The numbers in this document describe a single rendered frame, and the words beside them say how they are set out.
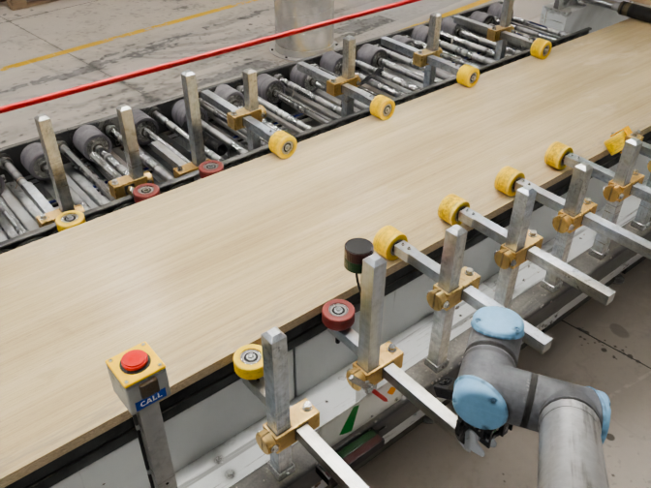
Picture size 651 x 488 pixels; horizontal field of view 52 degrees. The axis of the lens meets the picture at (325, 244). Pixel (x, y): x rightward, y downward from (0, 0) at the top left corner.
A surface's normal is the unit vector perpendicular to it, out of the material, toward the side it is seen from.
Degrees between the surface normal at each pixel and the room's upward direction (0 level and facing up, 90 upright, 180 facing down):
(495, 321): 6
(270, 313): 0
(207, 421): 90
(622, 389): 0
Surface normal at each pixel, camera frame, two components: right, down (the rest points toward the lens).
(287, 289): 0.00, -0.80
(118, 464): 0.63, 0.47
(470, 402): -0.43, 0.53
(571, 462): -0.11, -0.99
